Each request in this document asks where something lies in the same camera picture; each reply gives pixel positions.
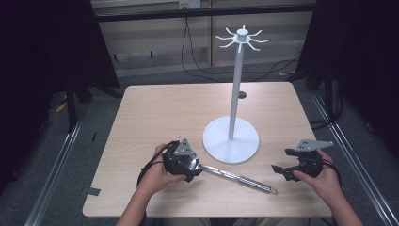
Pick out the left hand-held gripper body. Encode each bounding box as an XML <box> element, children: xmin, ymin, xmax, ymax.
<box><xmin>162</xmin><ymin>138</ymin><xmax>202</xmax><ymax>177</ymax></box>

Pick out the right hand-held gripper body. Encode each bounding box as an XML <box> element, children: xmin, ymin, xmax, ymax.
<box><xmin>292</xmin><ymin>138</ymin><xmax>335</xmax><ymax>178</ymax></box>

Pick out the metal ladle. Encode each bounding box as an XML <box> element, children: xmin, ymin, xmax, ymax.
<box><xmin>175</xmin><ymin>150</ymin><xmax>279</xmax><ymax>196</ymax></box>

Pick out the person's left hand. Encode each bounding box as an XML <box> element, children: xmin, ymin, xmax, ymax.
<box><xmin>136</xmin><ymin>143</ymin><xmax>187</xmax><ymax>198</ymax></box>

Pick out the person's right hand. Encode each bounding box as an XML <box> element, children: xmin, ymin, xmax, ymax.
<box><xmin>293</xmin><ymin>150</ymin><xmax>345</xmax><ymax>209</ymax></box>

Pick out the person's lap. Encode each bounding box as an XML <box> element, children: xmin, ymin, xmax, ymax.
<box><xmin>147</xmin><ymin>217</ymin><xmax>330</xmax><ymax>226</ymax></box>

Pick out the white hook stand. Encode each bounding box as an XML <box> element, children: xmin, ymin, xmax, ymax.
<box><xmin>201</xmin><ymin>25</ymin><xmax>270</xmax><ymax>165</ymax></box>

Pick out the black curtain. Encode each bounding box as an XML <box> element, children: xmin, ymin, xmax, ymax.
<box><xmin>0</xmin><ymin>0</ymin><xmax>120</xmax><ymax>192</ymax></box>
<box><xmin>295</xmin><ymin>0</ymin><xmax>399</xmax><ymax>158</ymax></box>

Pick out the black metal stand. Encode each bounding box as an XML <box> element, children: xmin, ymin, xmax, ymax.
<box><xmin>63</xmin><ymin>76</ymin><xmax>93</xmax><ymax>134</ymax></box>

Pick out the black horizontal bar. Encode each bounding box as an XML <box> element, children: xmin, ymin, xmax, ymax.
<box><xmin>93</xmin><ymin>3</ymin><xmax>317</xmax><ymax>24</ymax></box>

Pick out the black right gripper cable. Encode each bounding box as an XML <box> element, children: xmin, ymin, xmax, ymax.
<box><xmin>319</xmin><ymin>157</ymin><xmax>345</xmax><ymax>191</ymax></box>

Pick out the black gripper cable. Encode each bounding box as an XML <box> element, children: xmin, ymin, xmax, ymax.
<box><xmin>319</xmin><ymin>157</ymin><xmax>345</xmax><ymax>191</ymax></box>
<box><xmin>136</xmin><ymin>140</ymin><xmax>174</xmax><ymax>186</ymax></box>

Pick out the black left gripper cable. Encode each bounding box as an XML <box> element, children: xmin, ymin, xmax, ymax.
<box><xmin>136</xmin><ymin>140</ymin><xmax>174</xmax><ymax>186</ymax></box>

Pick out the metal floor rail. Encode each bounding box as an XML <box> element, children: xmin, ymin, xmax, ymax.
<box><xmin>310</xmin><ymin>91</ymin><xmax>399</xmax><ymax>226</ymax></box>
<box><xmin>24</xmin><ymin>102</ymin><xmax>92</xmax><ymax>226</ymax></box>

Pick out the black floor cable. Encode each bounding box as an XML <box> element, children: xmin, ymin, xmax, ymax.
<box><xmin>180</xmin><ymin>16</ymin><xmax>303</xmax><ymax>84</ymax></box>

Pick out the wall power socket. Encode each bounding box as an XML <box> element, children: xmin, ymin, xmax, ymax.
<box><xmin>178</xmin><ymin>0</ymin><xmax>201</xmax><ymax>9</ymax></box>

